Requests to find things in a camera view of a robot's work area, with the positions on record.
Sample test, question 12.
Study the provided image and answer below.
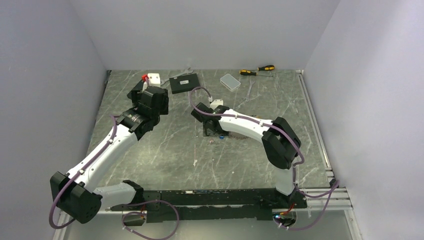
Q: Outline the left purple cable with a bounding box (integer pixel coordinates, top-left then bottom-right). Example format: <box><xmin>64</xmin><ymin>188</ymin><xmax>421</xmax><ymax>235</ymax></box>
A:
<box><xmin>48</xmin><ymin>114</ymin><xmax>119</xmax><ymax>230</ymax></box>

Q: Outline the black flat pad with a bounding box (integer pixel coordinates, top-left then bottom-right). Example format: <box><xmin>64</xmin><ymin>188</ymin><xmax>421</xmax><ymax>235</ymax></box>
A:
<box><xmin>126</xmin><ymin>80</ymin><xmax>144</xmax><ymax>100</ymax></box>

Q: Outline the silver wrench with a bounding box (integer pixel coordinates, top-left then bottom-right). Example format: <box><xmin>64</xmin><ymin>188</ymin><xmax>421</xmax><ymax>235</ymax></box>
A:
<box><xmin>160</xmin><ymin>67</ymin><xmax>193</xmax><ymax>86</ymax></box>
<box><xmin>243</xmin><ymin>79</ymin><xmax>256</xmax><ymax>102</ymax></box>

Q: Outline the silver wrench right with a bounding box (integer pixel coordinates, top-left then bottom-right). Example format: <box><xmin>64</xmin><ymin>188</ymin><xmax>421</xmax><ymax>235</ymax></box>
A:
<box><xmin>243</xmin><ymin>79</ymin><xmax>256</xmax><ymax>102</ymax></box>

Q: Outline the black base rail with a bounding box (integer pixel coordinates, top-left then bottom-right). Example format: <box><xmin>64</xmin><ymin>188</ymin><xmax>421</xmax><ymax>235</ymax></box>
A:
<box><xmin>110</xmin><ymin>188</ymin><xmax>308</xmax><ymax>223</ymax></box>

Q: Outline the aluminium frame rail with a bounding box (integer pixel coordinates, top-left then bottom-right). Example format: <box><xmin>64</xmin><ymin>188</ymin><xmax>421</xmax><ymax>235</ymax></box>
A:
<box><xmin>295</xmin><ymin>70</ymin><xmax>353</xmax><ymax>212</ymax></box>

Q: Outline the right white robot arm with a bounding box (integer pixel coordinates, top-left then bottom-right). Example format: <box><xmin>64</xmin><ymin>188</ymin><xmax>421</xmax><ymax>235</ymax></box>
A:
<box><xmin>191</xmin><ymin>102</ymin><xmax>304</xmax><ymax>196</ymax></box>

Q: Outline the yellow black screwdriver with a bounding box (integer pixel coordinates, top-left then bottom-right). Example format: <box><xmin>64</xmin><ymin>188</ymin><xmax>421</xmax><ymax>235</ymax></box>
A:
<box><xmin>257</xmin><ymin>65</ymin><xmax>275</xmax><ymax>71</ymax></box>
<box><xmin>239</xmin><ymin>69</ymin><xmax>273</xmax><ymax>77</ymax></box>

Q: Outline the yellow black screwdriver lower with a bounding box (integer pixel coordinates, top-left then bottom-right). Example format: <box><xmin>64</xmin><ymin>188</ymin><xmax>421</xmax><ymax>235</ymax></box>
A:
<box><xmin>239</xmin><ymin>69</ymin><xmax>273</xmax><ymax>77</ymax></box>

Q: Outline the black flat box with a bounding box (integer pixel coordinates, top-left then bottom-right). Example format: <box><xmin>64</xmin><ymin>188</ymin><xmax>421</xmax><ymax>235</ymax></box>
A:
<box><xmin>169</xmin><ymin>73</ymin><xmax>200</xmax><ymax>95</ymax></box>

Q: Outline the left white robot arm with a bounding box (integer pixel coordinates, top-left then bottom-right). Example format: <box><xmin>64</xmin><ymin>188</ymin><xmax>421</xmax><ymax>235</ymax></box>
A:
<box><xmin>48</xmin><ymin>86</ymin><xmax>169</xmax><ymax>229</ymax></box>

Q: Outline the silver wrench back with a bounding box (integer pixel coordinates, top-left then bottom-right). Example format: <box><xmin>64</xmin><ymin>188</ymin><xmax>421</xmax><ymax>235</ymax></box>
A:
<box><xmin>160</xmin><ymin>67</ymin><xmax>193</xmax><ymax>86</ymax></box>

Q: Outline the clear plastic box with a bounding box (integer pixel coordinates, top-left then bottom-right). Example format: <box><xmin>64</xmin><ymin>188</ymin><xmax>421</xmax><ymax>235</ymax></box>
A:
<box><xmin>220</xmin><ymin>73</ymin><xmax>241</xmax><ymax>92</ymax></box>

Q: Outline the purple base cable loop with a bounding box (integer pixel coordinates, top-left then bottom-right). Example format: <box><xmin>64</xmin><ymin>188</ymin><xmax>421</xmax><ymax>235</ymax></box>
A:
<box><xmin>121</xmin><ymin>199</ymin><xmax>180</xmax><ymax>240</ymax></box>

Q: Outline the large metal keyring with rings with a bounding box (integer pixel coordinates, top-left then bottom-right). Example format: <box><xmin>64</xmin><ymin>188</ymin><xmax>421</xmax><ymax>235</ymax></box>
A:
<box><xmin>219</xmin><ymin>131</ymin><xmax>250</xmax><ymax>140</ymax></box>

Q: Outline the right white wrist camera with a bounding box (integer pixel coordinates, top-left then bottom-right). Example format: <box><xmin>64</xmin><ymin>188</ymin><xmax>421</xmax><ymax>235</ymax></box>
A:
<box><xmin>209</xmin><ymin>99</ymin><xmax>224</xmax><ymax>110</ymax></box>

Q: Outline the yellow black screwdriver upper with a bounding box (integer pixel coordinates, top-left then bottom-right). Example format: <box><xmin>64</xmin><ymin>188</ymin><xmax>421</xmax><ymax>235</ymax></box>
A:
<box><xmin>257</xmin><ymin>65</ymin><xmax>275</xmax><ymax>71</ymax></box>

